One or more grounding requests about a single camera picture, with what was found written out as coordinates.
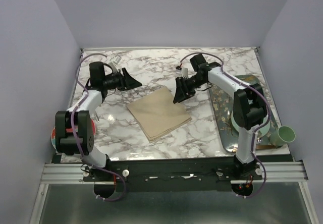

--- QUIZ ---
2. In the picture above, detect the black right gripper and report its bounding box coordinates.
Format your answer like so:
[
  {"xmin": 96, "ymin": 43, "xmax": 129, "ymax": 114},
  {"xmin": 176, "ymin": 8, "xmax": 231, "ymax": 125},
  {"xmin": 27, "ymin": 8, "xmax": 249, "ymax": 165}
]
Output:
[{"xmin": 173, "ymin": 75, "xmax": 206, "ymax": 104}]

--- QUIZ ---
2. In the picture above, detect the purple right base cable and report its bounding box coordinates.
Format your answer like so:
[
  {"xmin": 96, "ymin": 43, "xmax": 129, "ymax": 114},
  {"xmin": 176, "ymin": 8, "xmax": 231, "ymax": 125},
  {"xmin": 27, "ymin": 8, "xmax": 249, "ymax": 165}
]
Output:
[{"xmin": 236, "ymin": 155, "xmax": 268, "ymax": 200}]

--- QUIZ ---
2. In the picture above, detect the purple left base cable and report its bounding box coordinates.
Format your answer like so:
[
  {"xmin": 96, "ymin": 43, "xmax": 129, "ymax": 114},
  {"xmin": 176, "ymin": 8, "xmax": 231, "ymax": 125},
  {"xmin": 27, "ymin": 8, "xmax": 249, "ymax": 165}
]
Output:
[{"xmin": 90, "ymin": 168, "xmax": 128, "ymax": 202}]

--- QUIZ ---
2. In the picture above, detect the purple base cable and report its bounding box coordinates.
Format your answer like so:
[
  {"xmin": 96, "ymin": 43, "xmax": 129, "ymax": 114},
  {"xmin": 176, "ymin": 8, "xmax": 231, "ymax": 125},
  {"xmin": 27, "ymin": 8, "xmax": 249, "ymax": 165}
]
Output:
[
  {"xmin": 90, "ymin": 168, "xmax": 128, "ymax": 202},
  {"xmin": 236, "ymin": 155, "xmax": 268, "ymax": 200}
]

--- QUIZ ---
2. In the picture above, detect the floral teal serving tray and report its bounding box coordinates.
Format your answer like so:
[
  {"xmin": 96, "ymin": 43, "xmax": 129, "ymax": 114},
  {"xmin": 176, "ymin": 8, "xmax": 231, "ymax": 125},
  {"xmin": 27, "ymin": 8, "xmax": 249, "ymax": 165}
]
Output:
[{"xmin": 209, "ymin": 85, "xmax": 282, "ymax": 153}]

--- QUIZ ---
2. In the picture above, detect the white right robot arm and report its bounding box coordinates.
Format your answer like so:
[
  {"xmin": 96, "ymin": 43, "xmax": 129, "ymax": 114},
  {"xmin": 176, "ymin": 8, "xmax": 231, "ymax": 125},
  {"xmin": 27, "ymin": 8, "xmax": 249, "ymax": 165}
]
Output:
[{"xmin": 173, "ymin": 52, "xmax": 271, "ymax": 180}]

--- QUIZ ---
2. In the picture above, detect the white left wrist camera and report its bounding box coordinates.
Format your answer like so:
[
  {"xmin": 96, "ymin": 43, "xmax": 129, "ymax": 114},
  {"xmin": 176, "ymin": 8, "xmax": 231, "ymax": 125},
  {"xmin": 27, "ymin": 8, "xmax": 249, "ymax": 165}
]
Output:
[{"xmin": 108, "ymin": 55, "xmax": 121, "ymax": 73}]

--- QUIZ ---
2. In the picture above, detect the silver fork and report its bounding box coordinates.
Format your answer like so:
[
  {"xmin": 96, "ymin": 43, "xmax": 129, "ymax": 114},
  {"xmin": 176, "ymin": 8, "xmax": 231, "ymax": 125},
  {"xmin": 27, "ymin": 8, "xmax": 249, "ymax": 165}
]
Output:
[{"xmin": 93, "ymin": 110, "xmax": 99, "ymax": 122}]

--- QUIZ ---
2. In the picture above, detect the black mounting base plate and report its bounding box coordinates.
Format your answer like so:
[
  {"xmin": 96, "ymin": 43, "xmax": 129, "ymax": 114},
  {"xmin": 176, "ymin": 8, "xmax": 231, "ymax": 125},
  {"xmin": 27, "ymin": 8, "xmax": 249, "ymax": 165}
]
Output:
[{"xmin": 84, "ymin": 157, "xmax": 262, "ymax": 197}]

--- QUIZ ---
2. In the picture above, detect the beige linen napkin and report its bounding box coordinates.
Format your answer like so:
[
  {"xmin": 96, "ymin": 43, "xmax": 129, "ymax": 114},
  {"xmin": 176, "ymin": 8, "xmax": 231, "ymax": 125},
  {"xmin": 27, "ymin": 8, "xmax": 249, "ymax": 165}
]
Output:
[{"xmin": 127, "ymin": 86, "xmax": 191, "ymax": 142}]

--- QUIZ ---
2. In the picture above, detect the aluminium frame rail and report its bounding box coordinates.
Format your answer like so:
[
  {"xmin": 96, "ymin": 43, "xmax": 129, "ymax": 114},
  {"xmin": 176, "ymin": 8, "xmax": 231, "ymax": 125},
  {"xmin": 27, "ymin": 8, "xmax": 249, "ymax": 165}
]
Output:
[{"xmin": 40, "ymin": 162, "xmax": 308, "ymax": 185}]

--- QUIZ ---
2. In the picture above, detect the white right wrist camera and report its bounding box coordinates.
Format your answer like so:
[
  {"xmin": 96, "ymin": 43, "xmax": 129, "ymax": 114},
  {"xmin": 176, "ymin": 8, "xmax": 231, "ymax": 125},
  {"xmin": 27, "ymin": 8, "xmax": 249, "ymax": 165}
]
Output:
[{"xmin": 181, "ymin": 67, "xmax": 189, "ymax": 78}]

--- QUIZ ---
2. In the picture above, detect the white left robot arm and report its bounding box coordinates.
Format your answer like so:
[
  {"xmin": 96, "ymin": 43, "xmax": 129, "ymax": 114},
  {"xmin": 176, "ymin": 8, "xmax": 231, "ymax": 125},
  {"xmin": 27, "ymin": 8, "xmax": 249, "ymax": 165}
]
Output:
[{"xmin": 55, "ymin": 62, "xmax": 142, "ymax": 181}]

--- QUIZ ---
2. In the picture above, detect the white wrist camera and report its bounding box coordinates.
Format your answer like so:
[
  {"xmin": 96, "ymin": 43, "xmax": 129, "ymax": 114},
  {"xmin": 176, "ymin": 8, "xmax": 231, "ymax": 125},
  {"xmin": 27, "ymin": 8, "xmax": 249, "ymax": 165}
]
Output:
[
  {"xmin": 181, "ymin": 67, "xmax": 189, "ymax": 78},
  {"xmin": 108, "ymin": 55, "xmax": 121, "ymax": 73}
]

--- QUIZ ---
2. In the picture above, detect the mint green plate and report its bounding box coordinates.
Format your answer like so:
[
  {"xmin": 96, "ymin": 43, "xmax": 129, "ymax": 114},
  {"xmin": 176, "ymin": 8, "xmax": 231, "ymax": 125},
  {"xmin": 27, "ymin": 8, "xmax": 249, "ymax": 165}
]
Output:
[{"xmin": 231, "ymin": 113, "xmax": 270, "ymax": 138}]

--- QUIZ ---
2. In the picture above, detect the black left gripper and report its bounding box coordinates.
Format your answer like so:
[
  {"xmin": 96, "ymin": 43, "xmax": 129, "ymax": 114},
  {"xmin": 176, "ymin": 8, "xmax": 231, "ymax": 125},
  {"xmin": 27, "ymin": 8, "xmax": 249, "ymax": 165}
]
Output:
[{"xmin": 103, "ymin": 68, "xmax": 142, "ymax": 92}]

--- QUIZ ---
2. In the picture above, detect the mint green cup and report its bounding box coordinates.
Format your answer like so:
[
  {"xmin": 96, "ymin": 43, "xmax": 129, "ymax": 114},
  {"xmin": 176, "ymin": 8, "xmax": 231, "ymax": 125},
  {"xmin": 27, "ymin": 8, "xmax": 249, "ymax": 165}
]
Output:
[{"xmin": 270, "ymin": 126, "xmax": 296, "ymax": 147}]

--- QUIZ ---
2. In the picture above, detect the red and blue round plate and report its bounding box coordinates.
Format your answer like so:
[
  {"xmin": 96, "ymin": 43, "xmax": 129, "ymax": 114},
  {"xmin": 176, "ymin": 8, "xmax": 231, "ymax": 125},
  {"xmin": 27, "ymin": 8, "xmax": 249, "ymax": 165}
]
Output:
[{"xmin": 50, "ymin": 120, "xmax": 96, "ymax": 149}]

